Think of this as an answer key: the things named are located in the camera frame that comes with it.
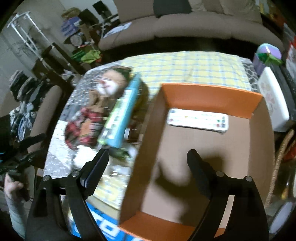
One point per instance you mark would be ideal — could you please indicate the person left hand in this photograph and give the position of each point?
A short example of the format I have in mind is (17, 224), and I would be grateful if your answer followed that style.
(11, 188)

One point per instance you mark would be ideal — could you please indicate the white plastic container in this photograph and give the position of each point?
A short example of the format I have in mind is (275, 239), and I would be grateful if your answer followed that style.
(275, 100)

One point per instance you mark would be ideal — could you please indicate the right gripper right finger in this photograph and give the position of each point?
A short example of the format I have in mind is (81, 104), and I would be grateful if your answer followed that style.
(247, 220)

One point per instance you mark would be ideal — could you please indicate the yellow plaid tablecloth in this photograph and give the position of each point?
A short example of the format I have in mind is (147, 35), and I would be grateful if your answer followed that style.
(199, 67)

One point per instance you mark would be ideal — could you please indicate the white clothes rack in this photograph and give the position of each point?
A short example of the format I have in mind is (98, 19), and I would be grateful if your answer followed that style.
(32, 36)

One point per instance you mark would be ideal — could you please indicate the teal spray bottle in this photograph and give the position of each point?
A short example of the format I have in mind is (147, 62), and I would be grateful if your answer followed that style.
(114, 128)

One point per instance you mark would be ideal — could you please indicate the grey patterned table mat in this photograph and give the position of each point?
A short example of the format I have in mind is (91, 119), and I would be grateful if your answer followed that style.
(59, 160)

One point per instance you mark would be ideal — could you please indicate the orange cardboard box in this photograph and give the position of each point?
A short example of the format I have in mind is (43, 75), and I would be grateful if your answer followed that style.
(162, 200)

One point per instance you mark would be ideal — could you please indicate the white remote control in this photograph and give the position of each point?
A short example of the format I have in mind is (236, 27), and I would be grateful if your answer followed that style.
(209, 121)

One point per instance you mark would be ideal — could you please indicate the snowman doll plaid dress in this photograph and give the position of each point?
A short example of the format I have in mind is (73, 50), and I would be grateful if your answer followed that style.
(87, 123)

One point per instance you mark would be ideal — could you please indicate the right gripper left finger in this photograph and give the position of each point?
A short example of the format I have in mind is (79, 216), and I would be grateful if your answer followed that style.
(46, 220)

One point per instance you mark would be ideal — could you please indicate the black cushion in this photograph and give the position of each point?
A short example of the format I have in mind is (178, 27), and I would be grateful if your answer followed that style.
(169, 7)

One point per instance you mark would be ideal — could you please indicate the blue UTO sportswear box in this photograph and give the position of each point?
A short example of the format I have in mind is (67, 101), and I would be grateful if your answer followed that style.
(109, 226)

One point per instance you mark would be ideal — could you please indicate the brown sofa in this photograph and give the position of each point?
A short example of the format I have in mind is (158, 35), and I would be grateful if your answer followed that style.
(238, 20)

